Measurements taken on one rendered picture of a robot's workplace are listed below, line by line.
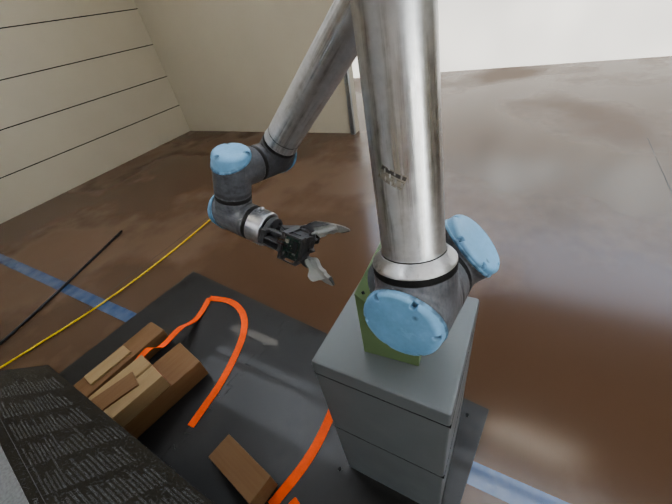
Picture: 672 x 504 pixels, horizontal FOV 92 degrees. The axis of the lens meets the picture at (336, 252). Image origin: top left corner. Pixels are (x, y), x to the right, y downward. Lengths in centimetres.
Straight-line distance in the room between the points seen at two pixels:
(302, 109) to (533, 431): 166
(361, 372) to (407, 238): 52
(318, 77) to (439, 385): 77
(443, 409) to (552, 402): 113
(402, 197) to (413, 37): 20
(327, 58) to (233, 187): 34
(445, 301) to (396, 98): 33
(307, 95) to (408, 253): 40
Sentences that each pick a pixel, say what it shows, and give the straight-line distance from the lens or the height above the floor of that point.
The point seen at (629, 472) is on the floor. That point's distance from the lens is 196.
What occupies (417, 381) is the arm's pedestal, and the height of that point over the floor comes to 85.
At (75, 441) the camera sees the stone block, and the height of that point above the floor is 73.
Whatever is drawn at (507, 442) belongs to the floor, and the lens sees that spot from 184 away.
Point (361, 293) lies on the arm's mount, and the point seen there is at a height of 108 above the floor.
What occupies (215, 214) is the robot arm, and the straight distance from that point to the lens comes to 87.
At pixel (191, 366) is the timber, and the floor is 15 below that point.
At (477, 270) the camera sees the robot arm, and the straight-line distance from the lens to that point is 70.
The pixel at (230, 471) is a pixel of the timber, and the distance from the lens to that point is 176.
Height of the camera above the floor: 166
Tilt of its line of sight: 38 degrees down
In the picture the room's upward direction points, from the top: 12 degrees counter-clockwise
